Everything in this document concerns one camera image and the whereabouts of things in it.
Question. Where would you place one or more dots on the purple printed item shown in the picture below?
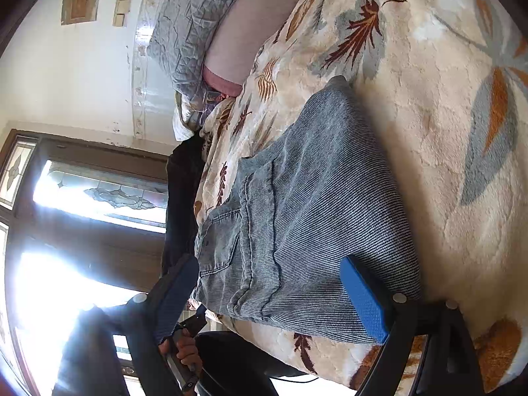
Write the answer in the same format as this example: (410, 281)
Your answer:
(211, 99)

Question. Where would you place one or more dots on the blue denim jeans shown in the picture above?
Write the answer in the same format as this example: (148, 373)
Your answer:
(322, 191)

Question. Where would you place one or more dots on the white crumpled cloth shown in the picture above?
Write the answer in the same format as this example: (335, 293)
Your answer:
(187, 116)

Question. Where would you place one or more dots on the person's left hand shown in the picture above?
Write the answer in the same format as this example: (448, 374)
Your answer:
(187, 352)

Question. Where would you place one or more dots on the stained glass wooden door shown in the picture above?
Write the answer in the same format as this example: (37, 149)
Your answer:
(82, 224)

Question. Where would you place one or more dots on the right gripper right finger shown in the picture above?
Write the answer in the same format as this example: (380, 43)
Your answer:
(448, 364)

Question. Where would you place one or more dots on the grey quilted pillow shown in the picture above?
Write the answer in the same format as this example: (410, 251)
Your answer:
(181, 36)

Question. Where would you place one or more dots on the black cloth at left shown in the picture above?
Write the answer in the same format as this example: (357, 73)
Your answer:
(184, 169)

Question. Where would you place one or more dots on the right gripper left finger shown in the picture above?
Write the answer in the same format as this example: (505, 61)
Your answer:
(90, 365)

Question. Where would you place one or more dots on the leaf-print beige blanket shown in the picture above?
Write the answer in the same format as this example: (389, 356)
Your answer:
(446, 83)

